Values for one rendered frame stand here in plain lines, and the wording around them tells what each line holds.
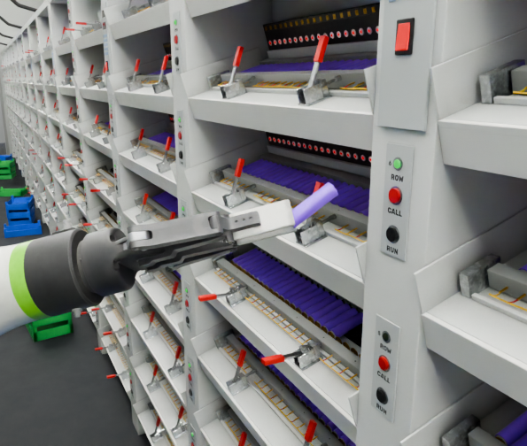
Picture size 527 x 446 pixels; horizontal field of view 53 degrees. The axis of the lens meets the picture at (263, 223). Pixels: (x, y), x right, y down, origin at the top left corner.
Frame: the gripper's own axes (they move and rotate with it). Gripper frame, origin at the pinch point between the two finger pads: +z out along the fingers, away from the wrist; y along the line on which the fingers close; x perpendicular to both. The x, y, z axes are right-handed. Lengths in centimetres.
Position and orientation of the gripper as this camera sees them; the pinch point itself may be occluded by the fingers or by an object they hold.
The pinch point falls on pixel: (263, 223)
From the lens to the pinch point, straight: 59.6
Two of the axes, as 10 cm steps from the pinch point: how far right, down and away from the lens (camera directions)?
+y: 1.4, 2.7, 9.5
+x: 2.1, 9.3, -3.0
